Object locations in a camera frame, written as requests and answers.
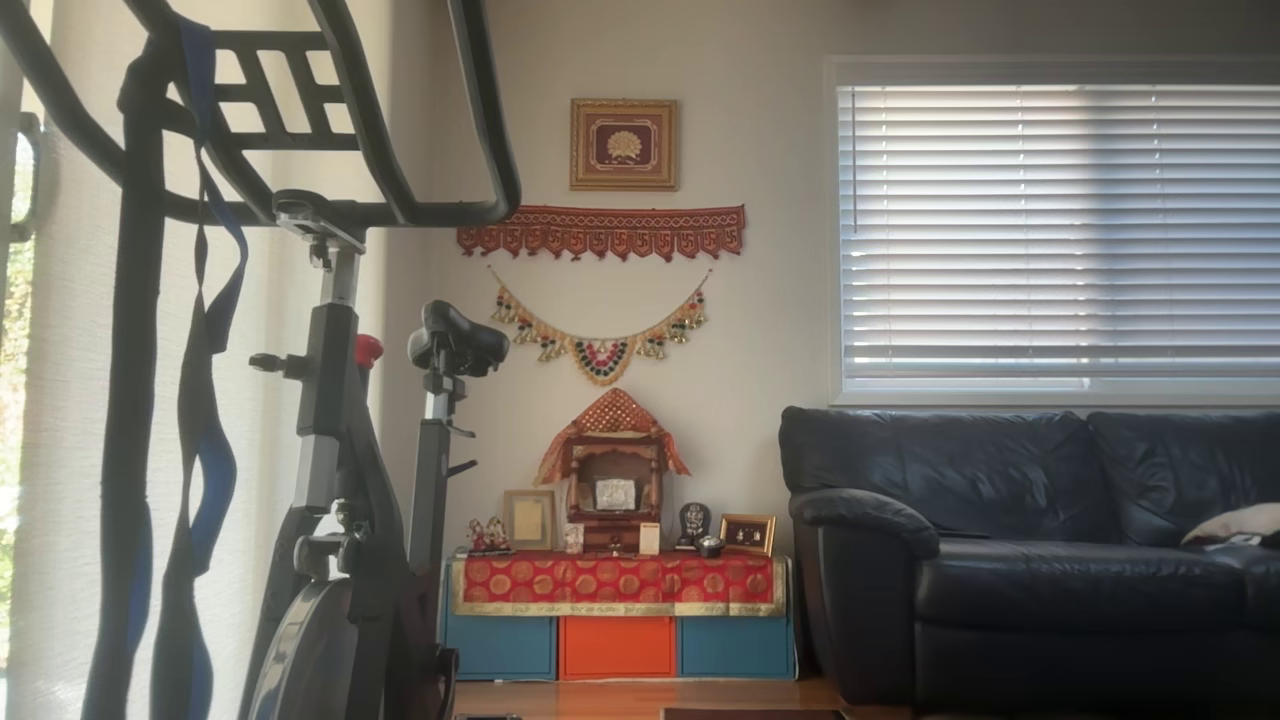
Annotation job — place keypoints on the black leather sofa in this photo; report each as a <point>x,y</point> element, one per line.
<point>1000,590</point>

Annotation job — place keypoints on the blue black resistance band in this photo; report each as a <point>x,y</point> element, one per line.
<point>200,450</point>

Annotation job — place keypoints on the beige photo frame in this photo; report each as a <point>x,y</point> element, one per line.
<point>528,520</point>

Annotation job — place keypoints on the silver shrine plaque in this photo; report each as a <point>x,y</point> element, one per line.
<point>615,493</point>

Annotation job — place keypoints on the white window blinds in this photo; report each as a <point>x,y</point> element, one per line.
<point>1050,240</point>

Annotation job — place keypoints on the gold photo frame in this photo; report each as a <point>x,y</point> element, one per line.
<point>747,534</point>

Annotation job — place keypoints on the colourful deity figurines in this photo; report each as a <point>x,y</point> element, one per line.
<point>488,537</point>

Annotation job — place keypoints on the red gold shrine cloth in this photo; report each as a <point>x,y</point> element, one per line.
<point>612,412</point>

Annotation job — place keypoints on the blue storage bin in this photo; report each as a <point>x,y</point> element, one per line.
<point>735,648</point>
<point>500,648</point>

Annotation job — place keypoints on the white sheer curtain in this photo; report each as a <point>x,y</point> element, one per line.
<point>70,450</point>

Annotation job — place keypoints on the red gold table runner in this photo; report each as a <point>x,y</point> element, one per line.
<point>615,583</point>

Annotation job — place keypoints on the small white picture card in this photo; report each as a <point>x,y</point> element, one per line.
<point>573,539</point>
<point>649,539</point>

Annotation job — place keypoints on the black grey exercise bike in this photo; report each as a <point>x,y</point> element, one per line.
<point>330,400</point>

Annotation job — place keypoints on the dark floor rug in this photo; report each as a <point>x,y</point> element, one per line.
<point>750,714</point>

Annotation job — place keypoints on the beaded wall garland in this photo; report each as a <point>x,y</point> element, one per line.
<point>600,358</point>

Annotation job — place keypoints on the small wooden shrine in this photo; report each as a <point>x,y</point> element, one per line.
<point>612,535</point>

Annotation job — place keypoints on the gold framed wall picture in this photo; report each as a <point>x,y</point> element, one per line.
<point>624,145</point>

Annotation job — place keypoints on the small black bowl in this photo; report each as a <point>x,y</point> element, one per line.
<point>709,547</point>

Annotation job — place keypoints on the dark idol plaque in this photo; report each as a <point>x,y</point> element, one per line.
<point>692,522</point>

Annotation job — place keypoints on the white window frame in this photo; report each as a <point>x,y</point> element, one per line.
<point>832,250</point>

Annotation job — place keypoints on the white cushion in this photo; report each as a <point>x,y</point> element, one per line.
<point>1240,522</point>

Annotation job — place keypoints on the red embroidered wall valance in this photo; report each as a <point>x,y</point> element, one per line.
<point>600,230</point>

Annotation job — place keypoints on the orange storage bin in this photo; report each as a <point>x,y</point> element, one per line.
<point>617,648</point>

